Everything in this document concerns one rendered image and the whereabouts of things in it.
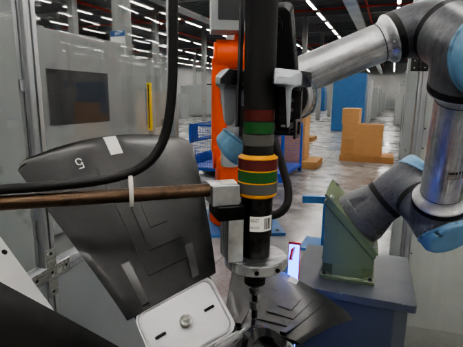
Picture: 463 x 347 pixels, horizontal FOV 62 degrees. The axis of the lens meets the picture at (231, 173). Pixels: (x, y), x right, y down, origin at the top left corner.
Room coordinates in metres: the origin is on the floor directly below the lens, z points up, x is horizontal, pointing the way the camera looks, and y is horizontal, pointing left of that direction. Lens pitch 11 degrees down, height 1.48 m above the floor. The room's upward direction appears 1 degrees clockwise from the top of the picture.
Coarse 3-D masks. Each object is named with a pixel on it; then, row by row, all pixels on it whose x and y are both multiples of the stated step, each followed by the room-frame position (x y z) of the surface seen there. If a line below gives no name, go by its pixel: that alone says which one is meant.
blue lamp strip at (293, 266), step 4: (292, 244) 0.74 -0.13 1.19; (292, 248) 0.74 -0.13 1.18; (296, 248) 0.74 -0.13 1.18; (296, 252) 0.74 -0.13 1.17; (296, 256) 0.74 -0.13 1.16; (292, 260) 0.74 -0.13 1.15; (296, 260) 0.74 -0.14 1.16; (288, 264) 0.75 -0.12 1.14; (292, 264) 0.74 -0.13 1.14; (296, 264) 0.74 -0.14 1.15; (288, 268) 0.75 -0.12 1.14; (292, 268) 0.74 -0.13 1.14; (296, 268) 0.74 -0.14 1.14; (288, 272) 0.75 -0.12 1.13; (292, 272) 0.74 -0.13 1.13; (296, 272) 0.74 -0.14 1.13; (292, 276) 0.74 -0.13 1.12; (296, 276) 0.74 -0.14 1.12
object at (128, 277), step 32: (32, 160) 0.45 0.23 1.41; (64, 160) 0.46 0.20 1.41; (96, 160) 0.48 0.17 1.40; (128, 160) 0.49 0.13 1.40; (160, 160) 0.51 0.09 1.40; (192, 160) 0.53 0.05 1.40; (64, 224) 0.41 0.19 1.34; (96, 224) 0.42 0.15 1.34; (128, 224) 0.42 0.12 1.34; (160, 224) 0.43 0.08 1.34; (192, 224) 0.44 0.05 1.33; (96, 256) 0.39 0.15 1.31; (128, 256) 0.40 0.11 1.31; (160, 256) 0.40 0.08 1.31; (192, 256) 0.41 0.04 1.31; (128, 288) 0.38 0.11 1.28; (160, 288) 0.38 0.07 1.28
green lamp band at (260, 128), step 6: (246, 126) 0.40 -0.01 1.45; (252, 126) 0.40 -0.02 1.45; (258, 126) 0.40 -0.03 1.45; (264, 126) 0.40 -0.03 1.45; (270, 126) 0.40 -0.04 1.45; (246, 132) 0.40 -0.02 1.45; (252, 132) 0.40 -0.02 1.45; (258, 132) 0.40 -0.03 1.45; (264, 132) 0.40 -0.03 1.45; (270, 132) 0.40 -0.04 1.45
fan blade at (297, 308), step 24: (240, 288) 0.56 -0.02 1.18; (264, 288) 0.58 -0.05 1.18; (288, 288) 0.59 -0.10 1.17; (312, 288) 0.63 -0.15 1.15; (240, 312) 0.49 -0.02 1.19; (264, 312) 0.50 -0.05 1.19; (288, 312) 0.50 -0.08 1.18; (312, 312) 0.53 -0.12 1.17; (336, 312) 0.57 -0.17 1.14; (288, 336) 0.44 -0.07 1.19; (312, 336) 0.46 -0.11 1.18
